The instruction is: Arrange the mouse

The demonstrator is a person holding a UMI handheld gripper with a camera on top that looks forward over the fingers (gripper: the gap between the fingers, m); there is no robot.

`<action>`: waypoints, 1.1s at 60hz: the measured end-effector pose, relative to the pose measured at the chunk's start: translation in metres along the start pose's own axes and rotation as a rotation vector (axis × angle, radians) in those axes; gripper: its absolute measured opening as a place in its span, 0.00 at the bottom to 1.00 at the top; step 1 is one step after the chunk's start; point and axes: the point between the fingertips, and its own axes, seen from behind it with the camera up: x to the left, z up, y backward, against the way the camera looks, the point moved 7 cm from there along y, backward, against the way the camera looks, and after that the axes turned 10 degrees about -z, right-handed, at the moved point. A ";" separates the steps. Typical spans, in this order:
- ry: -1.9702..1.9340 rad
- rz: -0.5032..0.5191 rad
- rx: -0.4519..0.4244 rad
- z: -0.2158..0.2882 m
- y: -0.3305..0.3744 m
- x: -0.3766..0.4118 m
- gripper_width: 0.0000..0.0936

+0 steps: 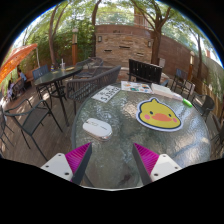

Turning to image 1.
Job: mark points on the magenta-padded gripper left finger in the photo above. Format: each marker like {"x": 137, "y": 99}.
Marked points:
{"x": 56, "y": 165}

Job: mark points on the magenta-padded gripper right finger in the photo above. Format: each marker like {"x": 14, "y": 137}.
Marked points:
{"x": 165, "y": 165}

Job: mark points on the white computer mouse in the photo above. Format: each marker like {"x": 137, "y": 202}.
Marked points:
{"x": 96, "y": 129}

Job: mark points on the yellow duck mouse pad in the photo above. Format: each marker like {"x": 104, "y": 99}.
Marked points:
{"x": 159, "y": 115}

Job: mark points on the dark metal mesh chair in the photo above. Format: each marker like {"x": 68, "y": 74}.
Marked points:
{"x": 33, "y": 118}

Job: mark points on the small white and blue book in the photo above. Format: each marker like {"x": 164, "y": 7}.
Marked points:
{"x": 177, "y": 97}

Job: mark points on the dark wicker side chair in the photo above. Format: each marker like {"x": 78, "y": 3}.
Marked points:
{"x": 205, "y": 103}

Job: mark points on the colourful sticker sheet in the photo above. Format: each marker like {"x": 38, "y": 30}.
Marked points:
{"x": 136, "y": 87}

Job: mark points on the dark wicker armchair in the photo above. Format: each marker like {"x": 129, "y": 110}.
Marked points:
{"x": 90, "y": 85}

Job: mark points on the white number plate sign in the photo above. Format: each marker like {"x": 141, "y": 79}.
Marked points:
{"x": 106, "y": 93}

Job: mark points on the dark chair with blue back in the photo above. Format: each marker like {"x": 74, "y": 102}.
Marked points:
{"x": 181, "y": 76}

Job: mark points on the round glass side table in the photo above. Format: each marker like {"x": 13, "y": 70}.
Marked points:
{"x": 55, "y": 75}

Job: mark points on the blue metal chair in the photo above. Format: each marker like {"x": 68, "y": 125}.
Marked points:
{"x": 40, "y": 71}

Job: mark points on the person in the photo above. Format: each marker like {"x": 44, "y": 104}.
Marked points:
{"x": 22, "y": 76}

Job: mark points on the black slatted chair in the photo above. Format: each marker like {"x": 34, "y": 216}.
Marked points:
{"x": 145, "y": 71}

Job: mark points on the grey wicker armchair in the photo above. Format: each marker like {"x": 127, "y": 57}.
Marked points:
{"x": 91, "y": 65}

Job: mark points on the orange parasol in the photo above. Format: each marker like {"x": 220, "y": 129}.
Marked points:
{"x": 15, "y": 60}

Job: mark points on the forked tree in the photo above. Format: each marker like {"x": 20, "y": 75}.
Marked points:
{"x": 156, "y": 43}

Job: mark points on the slim leaning tree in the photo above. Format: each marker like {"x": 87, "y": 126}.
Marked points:
{"x": 52, "y": 40}

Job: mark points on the brown lamp post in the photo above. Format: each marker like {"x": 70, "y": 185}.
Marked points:
{"x": 190, "y": 66}
{"x": 75, "y": 46}

